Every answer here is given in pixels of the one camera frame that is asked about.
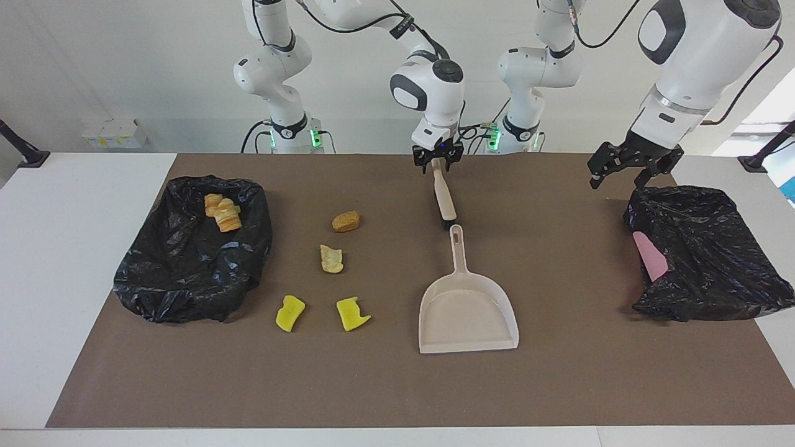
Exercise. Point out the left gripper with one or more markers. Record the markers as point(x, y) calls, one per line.
point(661, 127)

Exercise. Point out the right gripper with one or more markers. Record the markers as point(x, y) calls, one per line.
point(433, 133)

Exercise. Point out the beige brush with black bristles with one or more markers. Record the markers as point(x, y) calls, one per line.
point(445, 198)

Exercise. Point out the orange-brown foam chunk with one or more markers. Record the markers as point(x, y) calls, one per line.
point(346, 221)

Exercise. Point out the pale yellowish foam chunk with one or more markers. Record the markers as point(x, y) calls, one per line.
point(212, 203)
point(331, 259)
point(228, 218)

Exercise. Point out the beige plastic dustpan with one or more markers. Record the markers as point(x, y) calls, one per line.
point(469, 316)

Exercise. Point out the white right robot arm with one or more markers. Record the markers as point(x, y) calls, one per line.
point(438, 99)

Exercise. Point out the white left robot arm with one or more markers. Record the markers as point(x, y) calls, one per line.
point(708, 56)

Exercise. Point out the pink bin corner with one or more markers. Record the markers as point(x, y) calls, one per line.
point(651, 261)

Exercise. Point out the black plastic trash bag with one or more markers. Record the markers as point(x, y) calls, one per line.
point(714, 267)
point(186, 273)

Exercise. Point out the blue object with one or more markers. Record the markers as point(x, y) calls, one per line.
point(790, 189)

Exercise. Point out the yellow sponge piece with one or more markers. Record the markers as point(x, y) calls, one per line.
point(289, 314)
point(351, 315)

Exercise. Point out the brown table mat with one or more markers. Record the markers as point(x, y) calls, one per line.
point(559, 385)

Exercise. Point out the black camera stand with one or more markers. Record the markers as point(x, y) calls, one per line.
point(754, 162)
point(25, 152)

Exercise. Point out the white wall box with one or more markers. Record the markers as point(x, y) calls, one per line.
point(115, 133)

